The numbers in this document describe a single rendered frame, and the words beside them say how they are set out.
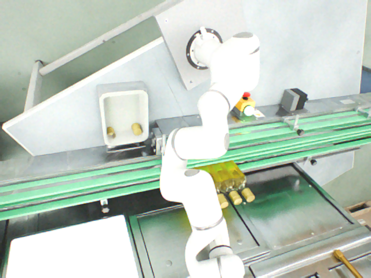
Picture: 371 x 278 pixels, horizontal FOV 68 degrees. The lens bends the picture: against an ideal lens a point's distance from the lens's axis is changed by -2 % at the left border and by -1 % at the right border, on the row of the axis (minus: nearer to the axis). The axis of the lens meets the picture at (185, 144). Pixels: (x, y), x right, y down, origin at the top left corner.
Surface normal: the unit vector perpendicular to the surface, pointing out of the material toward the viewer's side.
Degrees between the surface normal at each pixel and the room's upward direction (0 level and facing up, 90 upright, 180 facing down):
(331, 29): 0
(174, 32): 4
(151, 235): 90
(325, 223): 90
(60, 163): 90
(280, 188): 90
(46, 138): 0
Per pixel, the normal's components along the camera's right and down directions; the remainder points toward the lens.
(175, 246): 0.07, -0.81
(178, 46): 0.40, 0.53
